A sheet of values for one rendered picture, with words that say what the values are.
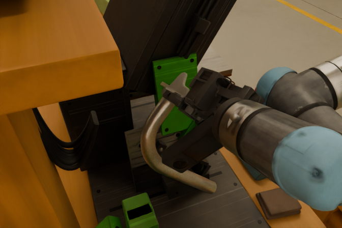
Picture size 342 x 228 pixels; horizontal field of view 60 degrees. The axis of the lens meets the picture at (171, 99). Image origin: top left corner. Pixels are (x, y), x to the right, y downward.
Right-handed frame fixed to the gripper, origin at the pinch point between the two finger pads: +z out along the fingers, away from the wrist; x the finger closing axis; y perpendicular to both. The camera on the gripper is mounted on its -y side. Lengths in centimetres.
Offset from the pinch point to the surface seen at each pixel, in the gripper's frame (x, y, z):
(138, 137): -9.3, -12.9, 19.8
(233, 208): -39.3, -14.3, 6.0
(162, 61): -0.1, 6.6, 14.7
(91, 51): 23.2, -1.4, -27.3
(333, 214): -76, 1, 3
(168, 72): -3.3, 5.6, 15.0
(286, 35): -197, 147, 217
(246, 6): -178, 175, 299
